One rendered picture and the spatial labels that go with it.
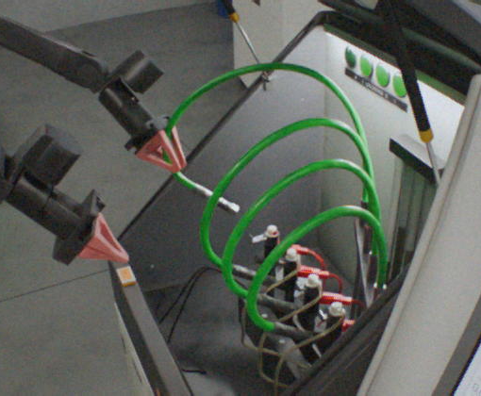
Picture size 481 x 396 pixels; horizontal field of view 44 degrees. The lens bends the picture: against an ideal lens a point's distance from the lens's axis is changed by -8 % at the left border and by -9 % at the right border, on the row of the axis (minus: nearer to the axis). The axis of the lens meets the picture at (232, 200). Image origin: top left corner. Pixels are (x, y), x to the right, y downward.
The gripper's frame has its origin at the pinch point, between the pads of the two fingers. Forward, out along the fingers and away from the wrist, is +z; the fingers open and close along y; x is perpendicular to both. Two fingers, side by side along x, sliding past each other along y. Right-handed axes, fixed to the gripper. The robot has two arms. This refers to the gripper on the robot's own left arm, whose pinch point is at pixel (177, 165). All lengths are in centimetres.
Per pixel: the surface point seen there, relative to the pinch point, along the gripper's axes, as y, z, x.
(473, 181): -33, 28, -42
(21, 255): 137, -38, 165
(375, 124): 22.4, 19.9, -28.2
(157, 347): -10.4, 22.2, 24.0
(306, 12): 280, -38, -2
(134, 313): -2.6, 14.9, 28.3
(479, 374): -42, 45, -30
